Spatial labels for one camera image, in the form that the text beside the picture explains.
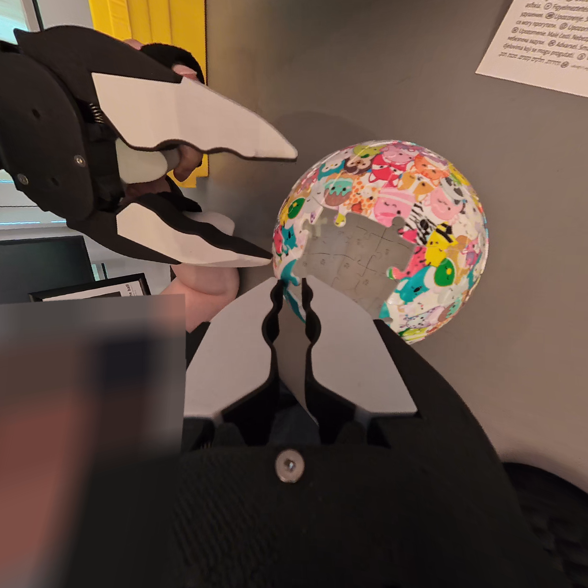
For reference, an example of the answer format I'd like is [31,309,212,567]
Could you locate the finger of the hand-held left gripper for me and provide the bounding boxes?
[115,193,275,269]
[91,72,299,162]

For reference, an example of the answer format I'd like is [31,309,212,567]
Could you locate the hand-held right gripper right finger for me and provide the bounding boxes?
[300,276,419,422]

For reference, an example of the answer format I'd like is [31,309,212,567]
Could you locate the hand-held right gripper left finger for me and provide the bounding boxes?
[184,277,285,422]

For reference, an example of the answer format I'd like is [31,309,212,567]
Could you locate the colourful puzzle ball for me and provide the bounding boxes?
[272,140,488,345]

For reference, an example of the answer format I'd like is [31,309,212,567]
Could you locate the person's left forearm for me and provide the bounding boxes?
[170,264,240,332]

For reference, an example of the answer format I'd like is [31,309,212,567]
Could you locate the person's left hand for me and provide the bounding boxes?
[123,38,205,201]

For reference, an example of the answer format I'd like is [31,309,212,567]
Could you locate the black framed white sign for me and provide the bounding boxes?
[28,273,151,303]

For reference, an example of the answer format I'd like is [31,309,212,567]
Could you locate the yellow plastic bin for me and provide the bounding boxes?
[89,0,209,188]

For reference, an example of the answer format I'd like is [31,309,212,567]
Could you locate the black monitor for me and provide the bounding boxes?
[0,236,96,304]

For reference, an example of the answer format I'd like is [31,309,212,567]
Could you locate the white instruction leaflet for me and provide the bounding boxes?
[475,0,588,98]

